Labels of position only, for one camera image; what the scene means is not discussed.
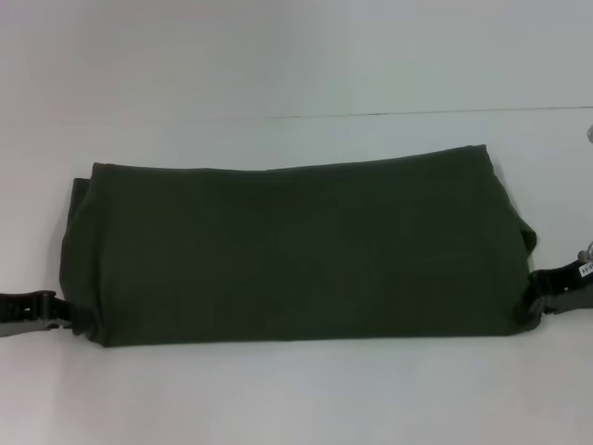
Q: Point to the dark green FREE! t-shirt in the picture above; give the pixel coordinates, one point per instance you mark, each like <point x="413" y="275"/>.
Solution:
<point x="287" y="250"/>

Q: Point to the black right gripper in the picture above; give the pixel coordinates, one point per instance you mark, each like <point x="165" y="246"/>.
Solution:
<point x="574" y="289"/>

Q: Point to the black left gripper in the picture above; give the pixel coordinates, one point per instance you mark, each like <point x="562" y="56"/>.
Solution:
<point x="16" y="310"/>

